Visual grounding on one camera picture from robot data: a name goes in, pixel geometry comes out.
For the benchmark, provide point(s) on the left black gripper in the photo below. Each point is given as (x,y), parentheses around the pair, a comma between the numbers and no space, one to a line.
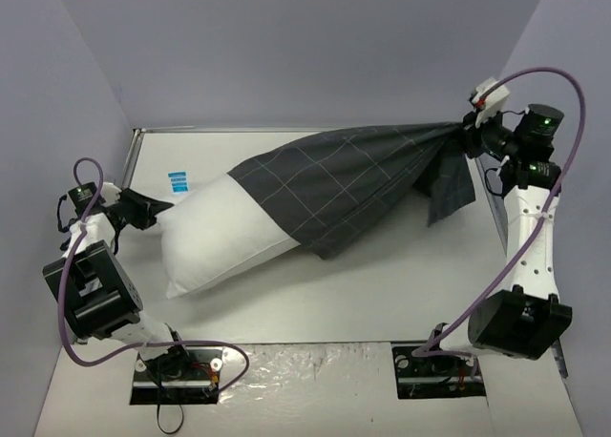
(138,208)

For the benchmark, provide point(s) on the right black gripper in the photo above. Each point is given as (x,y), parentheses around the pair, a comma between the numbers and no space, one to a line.
(473,135)

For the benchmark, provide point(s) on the white pillow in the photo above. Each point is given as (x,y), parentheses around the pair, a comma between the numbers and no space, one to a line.
(215,233)

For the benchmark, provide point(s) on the dark grey checked pillowcase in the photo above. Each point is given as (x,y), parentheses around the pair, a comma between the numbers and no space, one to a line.
(327,190)

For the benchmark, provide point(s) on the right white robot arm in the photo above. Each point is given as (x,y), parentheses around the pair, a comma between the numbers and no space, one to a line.
(522,316)

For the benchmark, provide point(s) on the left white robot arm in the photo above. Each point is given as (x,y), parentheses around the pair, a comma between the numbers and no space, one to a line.
(97,297)

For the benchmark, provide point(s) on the blue white care label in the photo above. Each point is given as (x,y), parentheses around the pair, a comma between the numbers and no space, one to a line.
(179,182)

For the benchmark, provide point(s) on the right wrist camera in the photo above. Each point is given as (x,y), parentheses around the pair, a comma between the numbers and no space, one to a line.
(488,100)

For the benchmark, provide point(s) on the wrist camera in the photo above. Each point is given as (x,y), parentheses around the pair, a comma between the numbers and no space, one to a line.
(109,193)
(488,100)

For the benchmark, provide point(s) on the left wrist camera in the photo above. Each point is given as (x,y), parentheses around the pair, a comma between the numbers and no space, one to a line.
(109,193)

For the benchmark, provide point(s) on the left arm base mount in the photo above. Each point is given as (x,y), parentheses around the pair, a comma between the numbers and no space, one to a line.
(195,383)

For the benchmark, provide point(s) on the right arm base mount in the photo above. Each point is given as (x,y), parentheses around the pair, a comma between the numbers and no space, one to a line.
(438,377)

